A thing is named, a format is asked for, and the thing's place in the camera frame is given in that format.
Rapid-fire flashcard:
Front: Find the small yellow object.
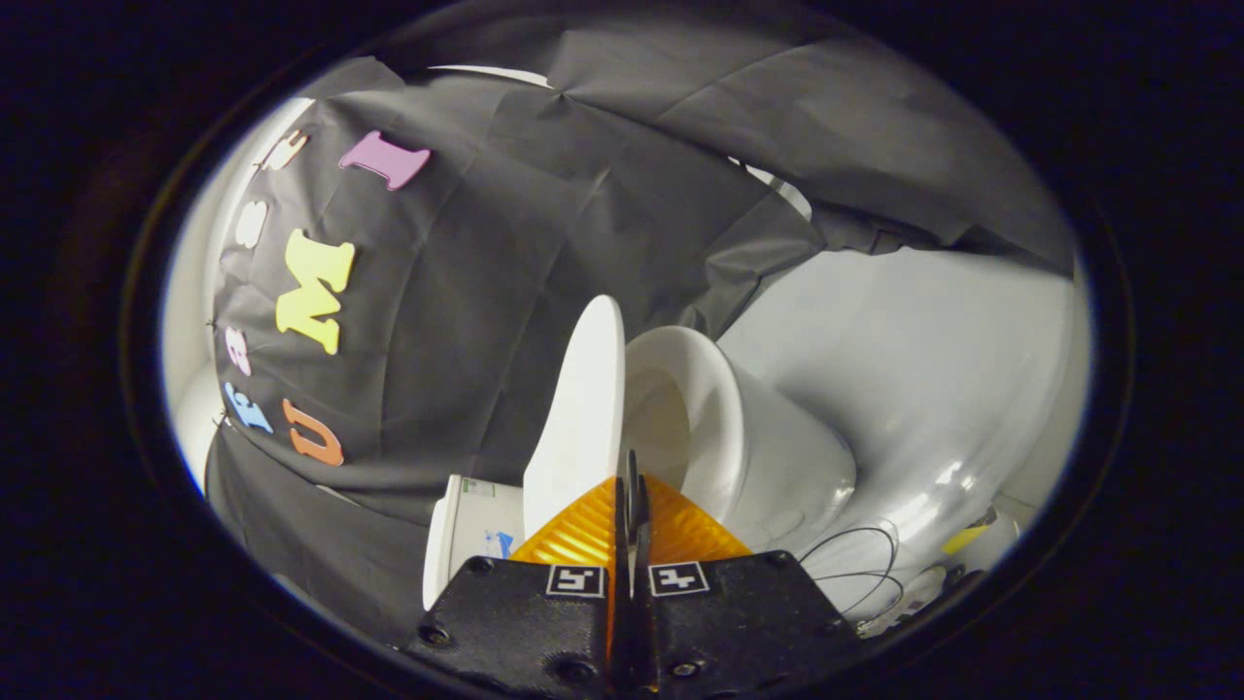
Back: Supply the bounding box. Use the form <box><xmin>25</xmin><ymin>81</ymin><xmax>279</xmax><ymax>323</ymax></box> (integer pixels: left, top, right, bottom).
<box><xmin>941</xmin><ymin>520</ymin><xmax>994</xmax><ymax>557</ymax></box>

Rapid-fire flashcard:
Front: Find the black backdrop cloth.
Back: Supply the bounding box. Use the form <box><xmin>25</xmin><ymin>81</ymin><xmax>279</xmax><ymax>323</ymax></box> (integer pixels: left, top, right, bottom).
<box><xmin>204</xmin><ymin>5</ymin><xmax>1075</xmax><ymax>648</ymax></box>

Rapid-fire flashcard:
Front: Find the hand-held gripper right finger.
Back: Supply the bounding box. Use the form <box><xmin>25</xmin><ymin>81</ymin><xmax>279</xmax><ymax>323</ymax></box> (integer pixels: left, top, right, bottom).
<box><xmin>634</xmin><ymin>472</ymin><xmax>862</xmax><ymax>696</ymax></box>

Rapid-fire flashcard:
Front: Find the white toilet lid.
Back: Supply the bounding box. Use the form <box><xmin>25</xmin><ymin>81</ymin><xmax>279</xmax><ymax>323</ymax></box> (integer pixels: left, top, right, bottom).
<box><xmin>522</xmin><ymin>295</ymin><xmax>626</xmax><ymax>541</ymax></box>

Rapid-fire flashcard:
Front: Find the thin black cable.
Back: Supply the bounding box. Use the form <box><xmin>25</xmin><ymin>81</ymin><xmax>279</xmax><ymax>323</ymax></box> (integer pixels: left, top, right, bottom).
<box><xmin>797</xmin><ymin>520</ymin><xmax>905</xmax><ymax>615</ymax></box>

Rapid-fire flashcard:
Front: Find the white toilet bowl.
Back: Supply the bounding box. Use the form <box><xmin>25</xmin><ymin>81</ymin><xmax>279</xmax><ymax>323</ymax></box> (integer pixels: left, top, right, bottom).
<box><xmin>622</xmin><ymin>326</ymin><xmax>858</xmax><ymax>555</ymax></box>

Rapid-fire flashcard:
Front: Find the white toilet tank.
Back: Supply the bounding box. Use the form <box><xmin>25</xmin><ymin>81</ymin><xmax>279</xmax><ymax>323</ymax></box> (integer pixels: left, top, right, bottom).
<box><xmin>423</xmin><ymin>474</ymin><xmax>531</xmax><ymax>612</ymax></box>

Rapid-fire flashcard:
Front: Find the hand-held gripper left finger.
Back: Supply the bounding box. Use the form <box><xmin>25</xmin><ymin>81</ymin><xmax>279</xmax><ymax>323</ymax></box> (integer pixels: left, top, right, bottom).
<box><xmin>408</xmin><ymin>474</ymin><xmax>633</xmax><ymax>696</ymax></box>

